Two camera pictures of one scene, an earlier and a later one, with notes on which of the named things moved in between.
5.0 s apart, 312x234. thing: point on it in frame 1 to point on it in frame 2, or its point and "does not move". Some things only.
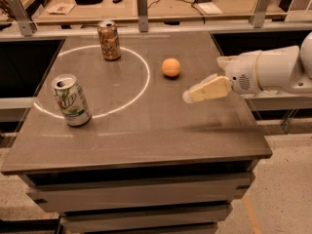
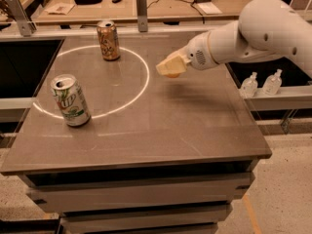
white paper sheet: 210,8 does not move
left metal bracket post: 26,25 does not move
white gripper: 241,73 to 196,55
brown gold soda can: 109,40 does not move
